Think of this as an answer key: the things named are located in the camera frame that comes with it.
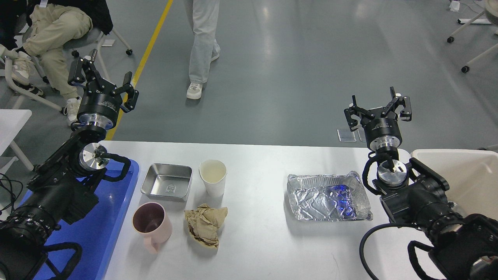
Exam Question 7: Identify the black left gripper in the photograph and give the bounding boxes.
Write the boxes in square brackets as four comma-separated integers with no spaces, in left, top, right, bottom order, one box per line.
[68,56,139,130]

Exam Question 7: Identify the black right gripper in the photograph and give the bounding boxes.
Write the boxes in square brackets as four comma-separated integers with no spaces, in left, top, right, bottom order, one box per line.
[344,87,412,151]

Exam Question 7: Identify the stainless steel square tray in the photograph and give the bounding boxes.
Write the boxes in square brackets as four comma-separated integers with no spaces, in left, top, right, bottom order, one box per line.
[140,163,193,203]

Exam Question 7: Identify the pink ceramic mug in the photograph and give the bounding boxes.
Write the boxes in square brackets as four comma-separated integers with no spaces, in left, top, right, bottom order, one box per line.
[132,202,173,254]

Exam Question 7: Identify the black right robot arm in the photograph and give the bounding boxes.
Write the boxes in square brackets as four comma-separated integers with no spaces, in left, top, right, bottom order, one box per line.
[344,87,498,280]

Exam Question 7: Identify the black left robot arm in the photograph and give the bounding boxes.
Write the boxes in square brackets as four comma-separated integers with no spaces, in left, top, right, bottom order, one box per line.
[0,56,139,280]

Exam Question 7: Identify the clear plastic floor plate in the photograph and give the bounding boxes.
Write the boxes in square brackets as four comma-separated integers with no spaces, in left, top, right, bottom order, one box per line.
[337,129,357,142]

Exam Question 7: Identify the grey office chair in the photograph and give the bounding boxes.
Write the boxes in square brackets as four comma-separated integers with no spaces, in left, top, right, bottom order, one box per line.
[1,27,132,115]

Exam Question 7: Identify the seated person in khaki trousers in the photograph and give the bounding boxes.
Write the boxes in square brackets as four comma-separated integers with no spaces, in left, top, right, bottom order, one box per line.
[1,0,113,124]

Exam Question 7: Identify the white side table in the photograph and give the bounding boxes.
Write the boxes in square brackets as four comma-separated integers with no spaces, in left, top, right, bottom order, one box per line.
[0,109,34,171]

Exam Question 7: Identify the aluminium foil container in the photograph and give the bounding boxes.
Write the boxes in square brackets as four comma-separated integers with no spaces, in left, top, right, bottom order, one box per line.
[287,171,373,222]

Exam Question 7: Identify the standing person in light jeans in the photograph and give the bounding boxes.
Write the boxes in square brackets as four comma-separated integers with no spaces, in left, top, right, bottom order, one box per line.
[184,0,221,100]

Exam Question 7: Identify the white plastic bin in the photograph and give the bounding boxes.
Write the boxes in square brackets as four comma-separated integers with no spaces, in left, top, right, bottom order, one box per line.
[411,149,498,220]

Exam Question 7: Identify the white paper cup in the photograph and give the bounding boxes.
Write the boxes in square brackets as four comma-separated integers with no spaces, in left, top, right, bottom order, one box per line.
[199,159,226,198]

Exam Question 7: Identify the blue plastic tray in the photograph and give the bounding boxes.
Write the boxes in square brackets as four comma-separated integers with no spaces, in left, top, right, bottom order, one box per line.
[19,159,140,280]

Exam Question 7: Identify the white wheeled stand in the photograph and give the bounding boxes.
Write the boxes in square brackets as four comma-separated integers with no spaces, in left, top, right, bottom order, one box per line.
[447,0,498,74]

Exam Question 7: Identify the crumpled brown paper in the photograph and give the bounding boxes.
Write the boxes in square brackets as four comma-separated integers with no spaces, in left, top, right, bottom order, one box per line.
[184,203,228,249]

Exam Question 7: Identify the black cables on floor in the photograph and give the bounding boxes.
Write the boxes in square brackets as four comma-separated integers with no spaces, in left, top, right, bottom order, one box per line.
[0,173,24,216]

